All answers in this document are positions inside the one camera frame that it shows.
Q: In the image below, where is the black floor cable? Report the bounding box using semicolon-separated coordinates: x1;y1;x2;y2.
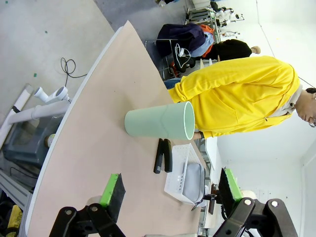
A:
60;57;88;88

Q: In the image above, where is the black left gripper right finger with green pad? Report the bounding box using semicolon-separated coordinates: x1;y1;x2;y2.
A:
213;167;298;237

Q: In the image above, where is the metal wire rack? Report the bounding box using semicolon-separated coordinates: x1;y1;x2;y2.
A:
145;39;179;80

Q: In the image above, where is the large white table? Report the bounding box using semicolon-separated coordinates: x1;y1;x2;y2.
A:
205;136;218;180

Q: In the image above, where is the yellow black tool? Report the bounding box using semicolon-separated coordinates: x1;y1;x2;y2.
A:
6;204;23;230

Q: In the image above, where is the person in yellow hoodie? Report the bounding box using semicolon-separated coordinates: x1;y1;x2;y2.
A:
164;55;316;139

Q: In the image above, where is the light blue garment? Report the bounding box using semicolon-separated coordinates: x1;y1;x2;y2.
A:
191;33;214;58

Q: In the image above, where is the black bag with white cord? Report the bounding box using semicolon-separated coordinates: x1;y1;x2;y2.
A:
169;41;196;73

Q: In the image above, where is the orange garment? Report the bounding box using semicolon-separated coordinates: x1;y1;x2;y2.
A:
199;24;216;57

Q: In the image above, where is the blue-grey plastic bin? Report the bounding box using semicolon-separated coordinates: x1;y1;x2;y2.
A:
1;115;65;169

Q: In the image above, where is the black stapler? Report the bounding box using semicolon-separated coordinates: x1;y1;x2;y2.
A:
153;138;173;174

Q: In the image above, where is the dark blue jacket pile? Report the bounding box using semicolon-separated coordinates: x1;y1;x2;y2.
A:
156;23;207;57

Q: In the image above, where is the tape roll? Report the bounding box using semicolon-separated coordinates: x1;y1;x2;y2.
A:
44;133;57;149

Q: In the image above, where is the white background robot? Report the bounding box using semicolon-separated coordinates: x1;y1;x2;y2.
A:
214;6;245;28

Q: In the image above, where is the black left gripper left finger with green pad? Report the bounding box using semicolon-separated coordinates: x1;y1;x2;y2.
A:
48;172;127;237

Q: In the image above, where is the background person in black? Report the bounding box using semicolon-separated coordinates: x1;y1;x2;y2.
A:
209;39;262;61

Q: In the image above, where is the person's right forearm yellow sleeve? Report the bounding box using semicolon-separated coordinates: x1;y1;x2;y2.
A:
167;74;200;104

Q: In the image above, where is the pale green plastic cup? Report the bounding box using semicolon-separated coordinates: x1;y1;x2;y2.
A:
124;101;196;141

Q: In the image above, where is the white perforated plastic basket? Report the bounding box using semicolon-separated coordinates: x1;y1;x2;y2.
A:
164;143;207;205

